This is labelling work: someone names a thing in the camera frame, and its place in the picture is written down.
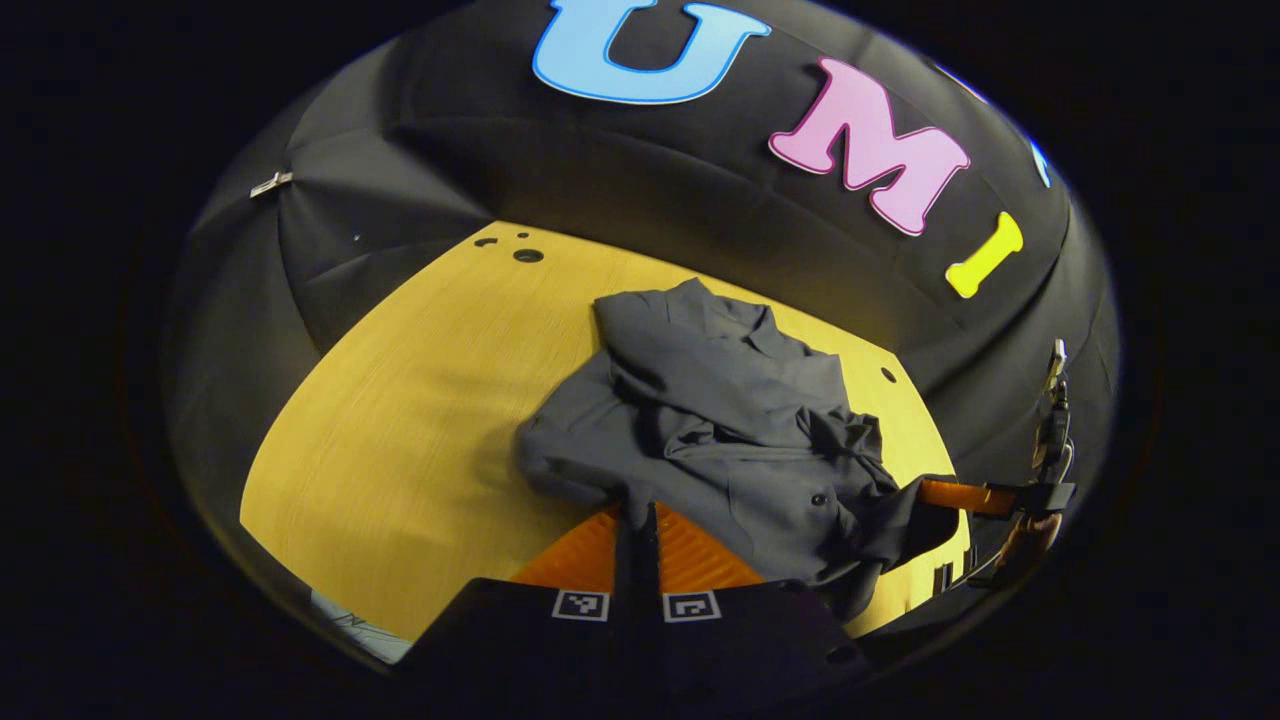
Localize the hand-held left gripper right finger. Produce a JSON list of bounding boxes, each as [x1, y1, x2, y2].
[[640, 502, 873, 693]]

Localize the grey polo shirt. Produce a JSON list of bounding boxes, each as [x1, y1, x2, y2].
[[515, 278, 963, 623]]

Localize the black backdrop cloth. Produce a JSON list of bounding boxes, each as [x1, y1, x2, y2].
[[165, 0, 1121, 601]]

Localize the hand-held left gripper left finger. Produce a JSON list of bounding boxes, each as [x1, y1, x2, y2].
[[398, 503, 642, 693]]

